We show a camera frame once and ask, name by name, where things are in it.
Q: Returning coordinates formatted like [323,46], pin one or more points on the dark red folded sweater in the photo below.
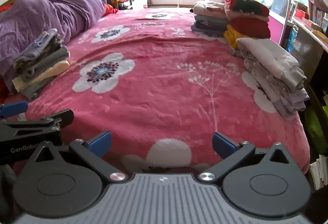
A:
[252,27]

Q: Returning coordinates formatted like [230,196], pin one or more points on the folded white purple clothes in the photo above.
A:
[286,102]

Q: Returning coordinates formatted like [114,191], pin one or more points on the yellow folded sweater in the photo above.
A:
[231,35]

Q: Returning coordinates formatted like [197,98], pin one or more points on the pink grey folded clothes stack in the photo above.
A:
[210,18]

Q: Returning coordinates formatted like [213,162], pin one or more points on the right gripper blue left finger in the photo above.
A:
[90,153]

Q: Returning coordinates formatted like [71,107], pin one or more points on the row of books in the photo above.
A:
[317,10]

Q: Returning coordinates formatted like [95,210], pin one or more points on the white quilted garment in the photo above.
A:
[280,63]

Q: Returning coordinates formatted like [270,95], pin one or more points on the purple duvet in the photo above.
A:
[27,19]

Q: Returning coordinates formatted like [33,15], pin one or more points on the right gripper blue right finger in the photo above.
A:
[233,155]

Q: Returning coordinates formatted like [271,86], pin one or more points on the red cloth beside duvet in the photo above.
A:
[109,9]

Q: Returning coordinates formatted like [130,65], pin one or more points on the left folded clothes stack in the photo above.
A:
[36,66]

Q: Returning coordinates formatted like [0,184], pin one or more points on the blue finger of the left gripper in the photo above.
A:
[12,109]

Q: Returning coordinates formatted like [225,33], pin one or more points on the white plastic bin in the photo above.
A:
[139,4]

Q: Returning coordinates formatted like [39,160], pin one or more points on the pink floral bed blanket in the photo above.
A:
[162,91]

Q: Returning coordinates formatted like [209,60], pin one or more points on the red green knitted sweater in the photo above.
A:
[248,6]

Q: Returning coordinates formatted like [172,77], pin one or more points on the wooden desk shelf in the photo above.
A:
[309,50]

